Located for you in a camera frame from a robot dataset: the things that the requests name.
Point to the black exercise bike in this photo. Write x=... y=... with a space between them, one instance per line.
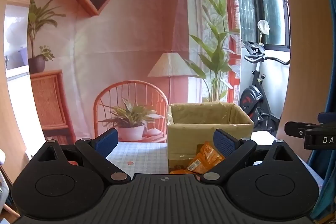
x=256 y=100

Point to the white bag on stick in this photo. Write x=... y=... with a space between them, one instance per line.
x=263 y=26

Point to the orange snack packet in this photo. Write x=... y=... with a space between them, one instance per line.
x=181 y=171

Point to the lavender bucket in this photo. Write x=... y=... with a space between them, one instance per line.
x=23 y=56

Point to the dark framed window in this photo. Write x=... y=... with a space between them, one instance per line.
x=273 y=3

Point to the white cabinet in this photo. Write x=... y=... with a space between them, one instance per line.
x=22 y=108

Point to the cardboard box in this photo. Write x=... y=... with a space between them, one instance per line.
x=189 y=132

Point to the wooden panel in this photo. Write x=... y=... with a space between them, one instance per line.
x=296 y=69

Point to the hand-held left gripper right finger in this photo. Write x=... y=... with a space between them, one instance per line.
x=224 y=142

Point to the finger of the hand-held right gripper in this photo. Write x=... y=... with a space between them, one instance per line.
x=295 y=129
x=326 y=117

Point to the orange chip bag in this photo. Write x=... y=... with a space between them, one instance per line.
x=207 y=149
x=204 y=163

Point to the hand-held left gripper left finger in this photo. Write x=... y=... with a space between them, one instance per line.
x=106 y=142

